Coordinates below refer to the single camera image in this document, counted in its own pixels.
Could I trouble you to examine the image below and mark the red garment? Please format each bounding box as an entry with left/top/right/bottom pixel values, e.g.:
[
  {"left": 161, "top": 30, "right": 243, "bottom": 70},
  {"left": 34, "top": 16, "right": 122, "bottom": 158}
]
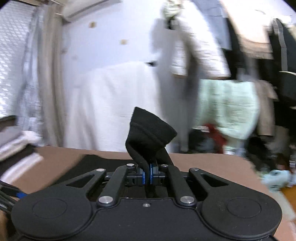
[{"left": 205, "top": 123, "right": 227, "bottom": 154}]

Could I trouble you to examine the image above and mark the black white-striped jacket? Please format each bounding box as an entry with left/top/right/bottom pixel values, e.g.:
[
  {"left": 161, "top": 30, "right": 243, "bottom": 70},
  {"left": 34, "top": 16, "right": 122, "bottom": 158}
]
[{"left": 268, "top": 19, "right": 295, "bottom": 102}]

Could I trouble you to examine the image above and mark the grey hanging hoodie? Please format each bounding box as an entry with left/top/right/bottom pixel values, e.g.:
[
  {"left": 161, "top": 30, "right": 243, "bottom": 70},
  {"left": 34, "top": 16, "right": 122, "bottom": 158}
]
[{"left": 151, "top": 17, "right": 232, "bottom": 153}]

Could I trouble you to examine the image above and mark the silver insulation curtain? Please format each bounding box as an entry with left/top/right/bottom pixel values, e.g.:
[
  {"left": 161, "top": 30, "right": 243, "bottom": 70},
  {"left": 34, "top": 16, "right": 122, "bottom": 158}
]
[{"left": 1, "top": 1, "right": 44, "bottom": 134}]

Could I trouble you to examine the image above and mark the light blue plush toy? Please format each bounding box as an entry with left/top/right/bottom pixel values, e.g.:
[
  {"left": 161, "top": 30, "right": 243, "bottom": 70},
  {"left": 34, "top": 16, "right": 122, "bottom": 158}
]
[{"left": 261, "top": 170, "right": 292, "bottom": 190}]

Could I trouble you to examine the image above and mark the stack of folded clothes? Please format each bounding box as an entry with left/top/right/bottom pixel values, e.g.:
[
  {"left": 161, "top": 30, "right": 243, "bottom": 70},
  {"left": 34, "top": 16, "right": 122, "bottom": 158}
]
[{"left": 1, "top": 126, "right": 43, "bottom": 184}]

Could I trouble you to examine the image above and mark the light green quilted jacket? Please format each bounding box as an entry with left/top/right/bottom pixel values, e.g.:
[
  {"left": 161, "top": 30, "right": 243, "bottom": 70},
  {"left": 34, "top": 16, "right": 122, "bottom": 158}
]
[{"left": 193, "top": 79, "right": 260, "bottom": 140}]

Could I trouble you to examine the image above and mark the white hanging blanket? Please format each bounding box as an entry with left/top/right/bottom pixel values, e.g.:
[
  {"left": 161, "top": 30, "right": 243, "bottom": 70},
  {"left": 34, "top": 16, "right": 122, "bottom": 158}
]
[{"left": 64, "top": 61, "right": 170, "bottom": 152}]

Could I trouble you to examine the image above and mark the beige curtain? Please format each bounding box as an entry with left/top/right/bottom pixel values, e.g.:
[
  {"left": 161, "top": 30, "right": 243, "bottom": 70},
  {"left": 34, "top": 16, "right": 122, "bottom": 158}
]
[{"left": 38, "top": 3, "right": 66, "bottom": 147}]

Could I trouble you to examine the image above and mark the black sweater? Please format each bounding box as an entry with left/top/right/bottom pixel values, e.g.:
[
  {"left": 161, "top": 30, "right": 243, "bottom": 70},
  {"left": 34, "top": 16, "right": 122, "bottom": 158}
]
[{"left": 54, "top": 107, "right": 177, "bottom": 184}]

